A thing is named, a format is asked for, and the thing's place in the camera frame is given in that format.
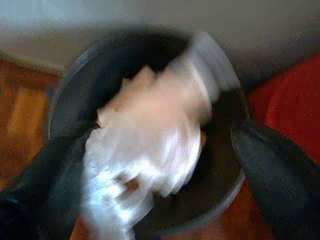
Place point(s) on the brown cardboard scraps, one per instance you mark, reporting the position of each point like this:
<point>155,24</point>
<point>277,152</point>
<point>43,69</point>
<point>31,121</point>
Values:
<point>160,100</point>

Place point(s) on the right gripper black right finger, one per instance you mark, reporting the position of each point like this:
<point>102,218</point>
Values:
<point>287,195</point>

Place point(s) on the grey-green quilted mattress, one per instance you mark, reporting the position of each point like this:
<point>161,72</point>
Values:
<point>225,17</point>

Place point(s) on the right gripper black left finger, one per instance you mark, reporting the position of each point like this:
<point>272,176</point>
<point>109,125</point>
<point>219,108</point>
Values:
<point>37,212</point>

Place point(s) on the black round waste bin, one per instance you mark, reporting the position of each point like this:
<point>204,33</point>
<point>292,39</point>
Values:
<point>112,62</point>

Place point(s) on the red beanbag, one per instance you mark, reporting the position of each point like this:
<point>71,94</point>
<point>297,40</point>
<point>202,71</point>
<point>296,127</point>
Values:
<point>295,105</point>

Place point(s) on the white plastic bag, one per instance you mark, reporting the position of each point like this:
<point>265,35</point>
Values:
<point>140,155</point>

